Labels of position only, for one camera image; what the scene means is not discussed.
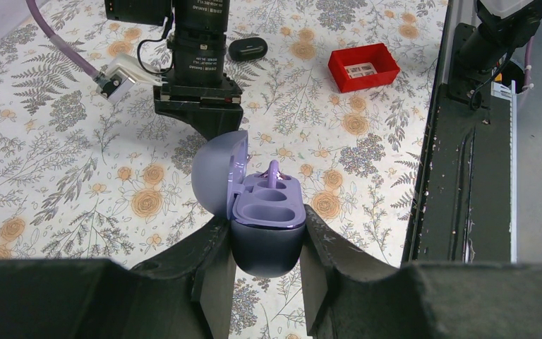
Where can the black earbud charging case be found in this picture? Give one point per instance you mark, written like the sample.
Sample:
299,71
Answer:
247,49

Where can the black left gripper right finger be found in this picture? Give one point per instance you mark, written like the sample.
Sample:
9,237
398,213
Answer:
347,293

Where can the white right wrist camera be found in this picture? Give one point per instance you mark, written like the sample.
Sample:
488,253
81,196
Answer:
122,74

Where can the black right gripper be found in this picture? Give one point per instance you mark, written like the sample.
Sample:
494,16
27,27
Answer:
196,88

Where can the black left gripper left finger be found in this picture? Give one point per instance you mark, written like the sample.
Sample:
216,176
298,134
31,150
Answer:
183,292

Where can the lavender oval case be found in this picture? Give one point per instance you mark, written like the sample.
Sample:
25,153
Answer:
266,224

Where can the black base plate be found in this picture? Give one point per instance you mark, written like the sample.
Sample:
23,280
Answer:
462,205

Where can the white slotted cable duct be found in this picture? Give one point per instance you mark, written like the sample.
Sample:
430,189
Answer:
510,93

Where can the red parts bin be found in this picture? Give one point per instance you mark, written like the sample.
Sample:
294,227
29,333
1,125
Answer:
360,68

